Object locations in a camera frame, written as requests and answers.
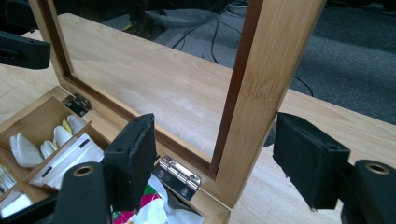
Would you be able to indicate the yellow black striped stand base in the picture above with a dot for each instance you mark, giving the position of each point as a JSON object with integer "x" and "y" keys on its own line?
{"x": 146, "y": 32}

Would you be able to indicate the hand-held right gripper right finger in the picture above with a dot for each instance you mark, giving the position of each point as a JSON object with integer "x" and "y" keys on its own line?
{"x": 311, "y": 161}

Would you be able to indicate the grey floor mat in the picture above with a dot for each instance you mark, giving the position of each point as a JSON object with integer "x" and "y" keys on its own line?
{"x": 199, "y": 51}

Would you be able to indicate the grey flat stand base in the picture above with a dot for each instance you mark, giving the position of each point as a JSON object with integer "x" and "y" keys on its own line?
{"x": 180, "y": 18}

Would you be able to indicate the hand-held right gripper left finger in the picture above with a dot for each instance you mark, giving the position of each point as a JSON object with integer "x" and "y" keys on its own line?
{"x": 130, "y": 161}

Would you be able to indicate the wooden tea box glass lid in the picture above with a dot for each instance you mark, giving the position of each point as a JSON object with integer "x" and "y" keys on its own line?
{"x": 258, "y": 77}

